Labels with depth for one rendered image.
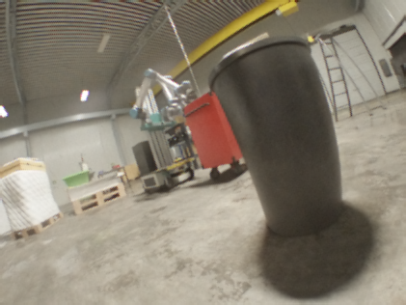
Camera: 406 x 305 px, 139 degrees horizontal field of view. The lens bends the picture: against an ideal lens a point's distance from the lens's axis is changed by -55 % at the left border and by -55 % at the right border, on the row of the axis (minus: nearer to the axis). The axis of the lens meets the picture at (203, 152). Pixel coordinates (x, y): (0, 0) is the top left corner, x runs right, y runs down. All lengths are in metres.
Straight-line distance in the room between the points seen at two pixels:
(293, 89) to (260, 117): 0.12
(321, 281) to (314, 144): 0.36
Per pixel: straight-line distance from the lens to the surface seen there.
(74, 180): 4.65
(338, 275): 0.49
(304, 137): 0.48
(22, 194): 3.34
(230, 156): 1.73
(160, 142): 2.86
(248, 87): 0.48
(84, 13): 9.75
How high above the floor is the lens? 0.38
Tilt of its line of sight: 1 degrees down
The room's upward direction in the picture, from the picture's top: 19 degrees counter-clockwise
